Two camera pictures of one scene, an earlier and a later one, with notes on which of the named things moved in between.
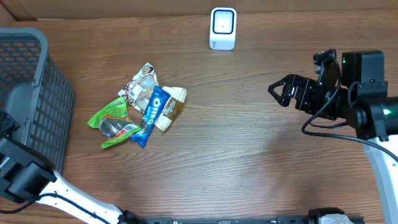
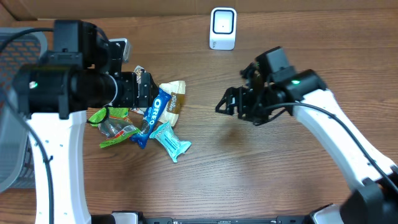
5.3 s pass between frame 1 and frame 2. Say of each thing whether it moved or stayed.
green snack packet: stayed
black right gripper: moved
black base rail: stayed
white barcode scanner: stayed
